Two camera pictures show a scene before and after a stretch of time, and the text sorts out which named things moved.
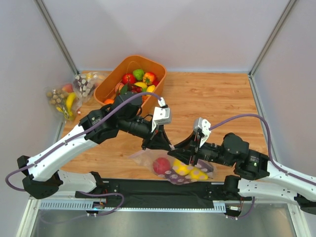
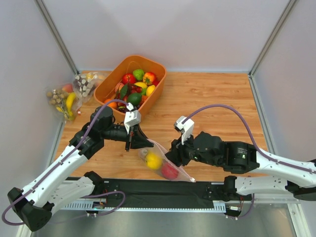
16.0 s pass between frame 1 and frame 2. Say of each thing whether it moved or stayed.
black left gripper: moved
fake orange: stayed
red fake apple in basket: stayed
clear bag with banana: stayed
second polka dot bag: stayed
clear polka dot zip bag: moved
